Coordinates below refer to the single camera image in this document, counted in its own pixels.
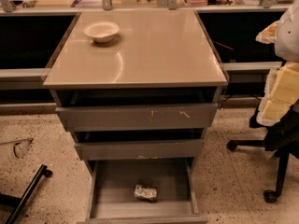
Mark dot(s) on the grey middle drawer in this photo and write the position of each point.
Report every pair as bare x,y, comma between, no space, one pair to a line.
139,150

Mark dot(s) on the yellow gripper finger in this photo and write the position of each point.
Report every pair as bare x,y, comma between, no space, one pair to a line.
281,91
268,34

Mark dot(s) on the grey drawer cabinet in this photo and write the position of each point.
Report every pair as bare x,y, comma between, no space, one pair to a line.
158,57

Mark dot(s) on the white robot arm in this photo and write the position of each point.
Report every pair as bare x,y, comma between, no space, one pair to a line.
287,42

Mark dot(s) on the grey open bottom drawer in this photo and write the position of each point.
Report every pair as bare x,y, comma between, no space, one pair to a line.
112,199

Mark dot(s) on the grey top drawer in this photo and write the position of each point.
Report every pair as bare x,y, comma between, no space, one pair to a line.
136,117

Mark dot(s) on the white bowl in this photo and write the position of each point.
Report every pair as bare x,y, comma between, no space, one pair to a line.
101,31

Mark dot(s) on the black office chair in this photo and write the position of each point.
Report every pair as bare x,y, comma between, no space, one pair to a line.
283,139

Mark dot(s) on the black chair leg left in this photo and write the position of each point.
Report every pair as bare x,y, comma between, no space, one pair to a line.
14,204

